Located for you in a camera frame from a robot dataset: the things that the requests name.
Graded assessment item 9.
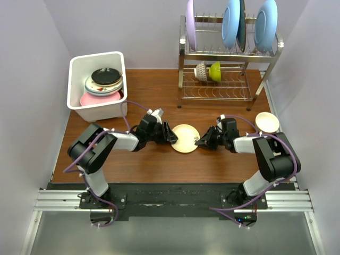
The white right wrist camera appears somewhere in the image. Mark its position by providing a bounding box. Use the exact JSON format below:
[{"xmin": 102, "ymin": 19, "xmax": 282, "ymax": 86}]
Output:
[{"xmin": 216, "ymin": 114, "xmax": 225, "ymax": 129}]

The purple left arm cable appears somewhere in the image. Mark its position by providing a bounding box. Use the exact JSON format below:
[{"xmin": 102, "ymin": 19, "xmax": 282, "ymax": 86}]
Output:
[{"xmin": 63, "ymin": 100, "xmax": 154, "ymax": 228}]

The plain black plate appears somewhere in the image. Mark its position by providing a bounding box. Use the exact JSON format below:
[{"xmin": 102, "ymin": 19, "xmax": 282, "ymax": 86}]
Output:
[{"xmin": 91, "ymin": 67, "xmax": 122, "ymax": 86}]

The light blue plate right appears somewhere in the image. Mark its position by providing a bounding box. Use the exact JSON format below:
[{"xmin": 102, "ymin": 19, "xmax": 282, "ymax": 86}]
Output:
[{"xmin": 254, "ymin": 0, "xmax": 278, "ymax": 53}]

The aluminium rail frame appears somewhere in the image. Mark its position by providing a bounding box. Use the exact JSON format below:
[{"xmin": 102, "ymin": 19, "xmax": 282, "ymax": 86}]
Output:
[{"xmin": 21, "ymin": 178, "xmax": 325, "ymax": 254}]

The cream bowl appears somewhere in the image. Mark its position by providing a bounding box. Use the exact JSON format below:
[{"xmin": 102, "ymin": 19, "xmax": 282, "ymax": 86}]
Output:
[{"xmin": 255, "ymin": 112, "xmax": 280, "ymax": 133}]

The cream floral small plate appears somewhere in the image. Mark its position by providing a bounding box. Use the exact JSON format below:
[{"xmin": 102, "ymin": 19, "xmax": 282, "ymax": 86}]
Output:
[{"xmin": 91, "ymin": 83, "xmax": 122, "ymax": 93}]

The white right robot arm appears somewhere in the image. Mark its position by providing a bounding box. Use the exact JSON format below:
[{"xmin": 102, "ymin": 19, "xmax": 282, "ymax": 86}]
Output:
[{"xmin": 195, "ymin": 115, "xmax": 301, "ymax": 209}]

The blue and cream plate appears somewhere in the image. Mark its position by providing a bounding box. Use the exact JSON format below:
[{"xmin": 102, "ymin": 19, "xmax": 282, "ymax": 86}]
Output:
[{"xmin": 86, "ymin": 91, "xmax": 121, "ymax": 97}]

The metal dish rack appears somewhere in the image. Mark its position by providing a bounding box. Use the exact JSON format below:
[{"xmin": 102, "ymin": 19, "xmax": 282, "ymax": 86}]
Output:
[{"xmin": 177, "ymin": 15, "xmax": 284, "ymax": 111}]

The red rimmed cream plate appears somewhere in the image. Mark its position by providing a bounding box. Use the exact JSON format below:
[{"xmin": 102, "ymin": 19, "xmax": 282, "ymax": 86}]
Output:
[{"xmin": 119, "ymin": 90, "xmax": 124, "ymax": 99}]

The pink plate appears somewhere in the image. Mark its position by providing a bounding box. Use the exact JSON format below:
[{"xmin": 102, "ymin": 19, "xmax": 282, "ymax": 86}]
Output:
[{"xmin": 80, "ymin": 92, "xmax": 122, "ymax": 106}]

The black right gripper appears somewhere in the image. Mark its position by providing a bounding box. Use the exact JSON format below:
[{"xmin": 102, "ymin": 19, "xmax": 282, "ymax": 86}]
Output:
[{"xmin": 195, "ymin": 126, "xmax": 227, "ymax": 151}]

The black glossy plate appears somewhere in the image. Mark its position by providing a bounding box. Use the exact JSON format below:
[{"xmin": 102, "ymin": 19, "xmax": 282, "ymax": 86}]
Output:
[{"xmin": 96, "ymin": 78, "xmax": 123, "ymax": 87}]

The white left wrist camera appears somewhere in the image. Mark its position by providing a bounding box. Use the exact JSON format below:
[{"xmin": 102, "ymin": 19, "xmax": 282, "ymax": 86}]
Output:
[{"xmin": 147, "ymin": 108, "xmax": 164, "ymax": 124}]

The patterned ceramic bowl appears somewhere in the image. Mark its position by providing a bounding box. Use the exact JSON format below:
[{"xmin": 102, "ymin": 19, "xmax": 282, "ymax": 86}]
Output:
[{"xmin": 194, "ymin": 61, "xmax": 208, "ymax": 82}]

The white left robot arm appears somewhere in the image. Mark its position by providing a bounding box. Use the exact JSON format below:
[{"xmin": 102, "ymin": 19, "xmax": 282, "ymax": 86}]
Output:
[{"xmin": 64, "ymin": 114, "xmax": 178, "ymax": 208}]

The dark teal plate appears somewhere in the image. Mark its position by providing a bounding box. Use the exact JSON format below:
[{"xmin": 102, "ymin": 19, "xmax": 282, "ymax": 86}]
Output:
[{"xmin": 236, "ymin": 0, "xmax": 247, "ymax": 53}]

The light blue plate left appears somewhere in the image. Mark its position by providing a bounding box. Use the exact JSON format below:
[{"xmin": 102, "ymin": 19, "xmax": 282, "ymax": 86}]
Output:
[{"xmin": 222, "ymin": 0, "xmax": 240, "ymax": 49}]

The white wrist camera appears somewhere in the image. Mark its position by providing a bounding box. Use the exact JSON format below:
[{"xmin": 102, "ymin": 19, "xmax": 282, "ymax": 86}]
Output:
[
  {"xmin": 147, "ymin": 108, "xmax": 164, "ymax": 124},
  {"xmin": 216, "ymin": 114, "xmax": 225, "ymax": 129}
]

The green bowl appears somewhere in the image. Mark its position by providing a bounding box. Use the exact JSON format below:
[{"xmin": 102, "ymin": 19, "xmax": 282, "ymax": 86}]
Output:
[{"xmin": 209, "ymin": 62, "xmax": 222, "ymax": 82}]

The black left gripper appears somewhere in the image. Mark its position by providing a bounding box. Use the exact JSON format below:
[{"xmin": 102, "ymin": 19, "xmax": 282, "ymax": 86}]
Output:
[{"xmin": 146, "ymin": 121, "xmax": 177, "ymax": 145}]

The cream plate black brushstroke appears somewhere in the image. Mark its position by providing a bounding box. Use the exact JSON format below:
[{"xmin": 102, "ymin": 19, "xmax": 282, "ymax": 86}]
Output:
[{"xmin": 171, "ymin": 124, "xmax": 200, "ymax": 154}]

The light blue plate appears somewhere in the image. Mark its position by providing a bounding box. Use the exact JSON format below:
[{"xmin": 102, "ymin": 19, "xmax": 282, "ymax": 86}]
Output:
[
  {"xmin": 222, "ymin": 0, "xmax": 240, "ymax": 49},
  {"xmin": 254, "ymin": 0, "xmax": 278, "ymax": 53}
]

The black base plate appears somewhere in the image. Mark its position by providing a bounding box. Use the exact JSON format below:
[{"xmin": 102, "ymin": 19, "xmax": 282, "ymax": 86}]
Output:
[{"xmin": 78, "ymin": 183, "xmax": 267, "ymax": 223}]

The lilac plate in rack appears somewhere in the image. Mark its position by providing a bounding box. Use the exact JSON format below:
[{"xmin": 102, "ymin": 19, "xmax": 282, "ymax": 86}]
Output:
[{"xmin": 186, "ymin": 0, "xmax": 197, "ymax": 51}]

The white plastic bin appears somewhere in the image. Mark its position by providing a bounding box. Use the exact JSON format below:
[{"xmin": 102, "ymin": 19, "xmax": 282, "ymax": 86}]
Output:
[{"xmin": 67, "ymin": 51, "xmax": 128, "ymax": 122}]

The white watermelon pattern plate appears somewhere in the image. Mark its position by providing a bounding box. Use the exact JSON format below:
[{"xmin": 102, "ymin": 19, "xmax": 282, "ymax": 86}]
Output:
[{"xmin": 84, "ymin": 77, "xmax": 123, "ymax": 93}]

